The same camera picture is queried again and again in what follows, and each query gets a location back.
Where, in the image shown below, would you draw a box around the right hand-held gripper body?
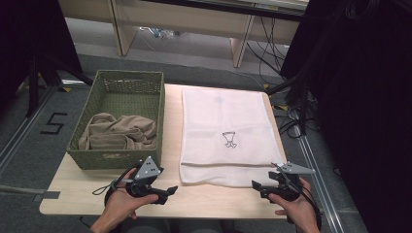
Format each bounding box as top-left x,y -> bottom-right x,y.
267,161 -> 317,203

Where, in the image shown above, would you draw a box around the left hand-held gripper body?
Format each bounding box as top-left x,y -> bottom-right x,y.
124,155 -> 164,198

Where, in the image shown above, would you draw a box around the beige garment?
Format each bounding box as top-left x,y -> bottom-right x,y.
77,112 -> 158,150

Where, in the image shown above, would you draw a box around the white mesh laundry bag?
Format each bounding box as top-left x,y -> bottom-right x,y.
179,86 -> 288,188

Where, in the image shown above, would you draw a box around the green woven basket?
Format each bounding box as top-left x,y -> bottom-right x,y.
66,69 -> 166,171

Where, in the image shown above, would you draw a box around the person's right hand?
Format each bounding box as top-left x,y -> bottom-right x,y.
267,177 -> 322,233

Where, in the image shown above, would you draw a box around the person's left hand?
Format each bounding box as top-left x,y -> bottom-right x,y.
102,167 -> 160,225

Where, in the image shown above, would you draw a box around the person's legs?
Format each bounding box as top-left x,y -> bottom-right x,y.
122,218 -> 276,233

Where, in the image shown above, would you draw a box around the black metal stand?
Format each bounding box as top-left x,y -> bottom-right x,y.
266,72 -> 312,137

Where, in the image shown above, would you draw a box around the grey floor strip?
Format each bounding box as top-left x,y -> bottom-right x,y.
0,183 -> 61,203

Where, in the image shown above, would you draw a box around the black curtain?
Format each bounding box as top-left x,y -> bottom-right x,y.
280,0 -> 412,233
0,0 -> 84,111

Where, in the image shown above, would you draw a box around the crumpled clear plastic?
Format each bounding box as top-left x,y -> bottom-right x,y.
139,26 -> 183,40

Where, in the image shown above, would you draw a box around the black tripod stand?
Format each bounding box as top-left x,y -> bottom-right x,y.
25,52 -> 95,118

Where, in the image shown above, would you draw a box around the light wooden desk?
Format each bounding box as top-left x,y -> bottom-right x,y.
57,0 -> 309,69

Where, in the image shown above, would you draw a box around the grey wrist strap loop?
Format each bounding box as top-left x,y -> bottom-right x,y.
91,182 -> 118,196

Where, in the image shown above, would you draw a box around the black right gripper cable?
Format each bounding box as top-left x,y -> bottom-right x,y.
285,174 -> 324,231

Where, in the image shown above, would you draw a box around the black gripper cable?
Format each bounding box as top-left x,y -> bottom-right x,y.
285,174 -> 324,231
103,166 -> 137,208

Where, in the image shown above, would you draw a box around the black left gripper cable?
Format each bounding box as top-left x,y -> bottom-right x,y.
103,166 -> 137,208

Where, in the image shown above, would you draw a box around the metal floor rail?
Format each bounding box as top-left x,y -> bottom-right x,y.
0,84 -> 57,176
295,134 -> 346,233

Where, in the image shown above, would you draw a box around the black floor cables bundle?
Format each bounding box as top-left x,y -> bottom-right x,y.
273,103 -> 322,140

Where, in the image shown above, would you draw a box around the hanging black cables bundle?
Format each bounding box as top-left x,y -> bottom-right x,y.
246,16 -> 291,85

